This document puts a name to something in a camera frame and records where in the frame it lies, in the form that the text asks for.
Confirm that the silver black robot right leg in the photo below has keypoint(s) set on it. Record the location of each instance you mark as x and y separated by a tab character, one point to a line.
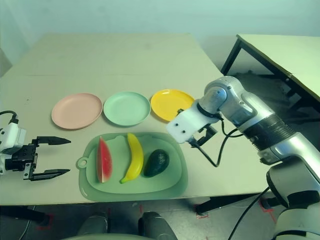
155	222

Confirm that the yellow plastic plate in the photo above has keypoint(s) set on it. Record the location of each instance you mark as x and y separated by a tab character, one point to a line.
167	102

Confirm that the pink plate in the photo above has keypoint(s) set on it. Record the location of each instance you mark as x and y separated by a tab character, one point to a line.
76	111

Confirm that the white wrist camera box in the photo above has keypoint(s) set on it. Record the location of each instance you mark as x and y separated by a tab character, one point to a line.
12	136
185	122

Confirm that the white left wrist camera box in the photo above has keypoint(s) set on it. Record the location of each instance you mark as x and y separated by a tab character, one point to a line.
12	136

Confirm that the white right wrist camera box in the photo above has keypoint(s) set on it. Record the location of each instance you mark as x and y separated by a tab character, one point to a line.
185	122

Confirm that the red floor tape mark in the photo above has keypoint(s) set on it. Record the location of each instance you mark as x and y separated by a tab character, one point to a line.
268	212
46	222
201	214
140	208

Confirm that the dark green toy avocado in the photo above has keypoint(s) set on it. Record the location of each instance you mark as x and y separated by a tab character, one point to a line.
156	163

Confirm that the black table foot bar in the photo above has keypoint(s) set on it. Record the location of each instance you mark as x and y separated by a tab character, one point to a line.
22	213
225	201

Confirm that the toy watermelon slice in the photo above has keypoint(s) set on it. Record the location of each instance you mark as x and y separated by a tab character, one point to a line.
104	162

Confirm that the side table with black frame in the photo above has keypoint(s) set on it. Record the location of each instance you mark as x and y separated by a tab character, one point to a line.
280	57

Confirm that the mint green plate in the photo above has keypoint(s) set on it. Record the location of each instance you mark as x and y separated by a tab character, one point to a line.
126	108

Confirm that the grey robot left leg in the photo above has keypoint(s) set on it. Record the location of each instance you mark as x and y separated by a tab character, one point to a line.
93	222

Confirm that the yellow toy banana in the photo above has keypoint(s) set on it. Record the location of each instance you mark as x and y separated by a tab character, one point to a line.
136	157

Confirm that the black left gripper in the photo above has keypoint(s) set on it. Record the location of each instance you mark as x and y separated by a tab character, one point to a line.
23	160

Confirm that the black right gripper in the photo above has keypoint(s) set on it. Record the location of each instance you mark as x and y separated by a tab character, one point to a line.
206	136

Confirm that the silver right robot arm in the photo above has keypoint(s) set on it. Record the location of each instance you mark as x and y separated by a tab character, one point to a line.
240	105

